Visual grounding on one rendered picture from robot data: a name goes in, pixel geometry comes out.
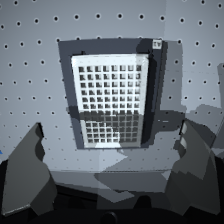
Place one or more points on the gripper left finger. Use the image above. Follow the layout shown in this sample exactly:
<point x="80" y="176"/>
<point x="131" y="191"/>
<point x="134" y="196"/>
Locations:
<point x="27" y="188"/>

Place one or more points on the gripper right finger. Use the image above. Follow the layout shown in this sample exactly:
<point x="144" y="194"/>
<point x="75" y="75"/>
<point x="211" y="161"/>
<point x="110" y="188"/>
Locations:
<point x="195" y="187"/>

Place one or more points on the white well plate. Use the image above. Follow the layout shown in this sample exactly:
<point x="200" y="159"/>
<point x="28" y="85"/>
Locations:
<point x="102" y="102"/>

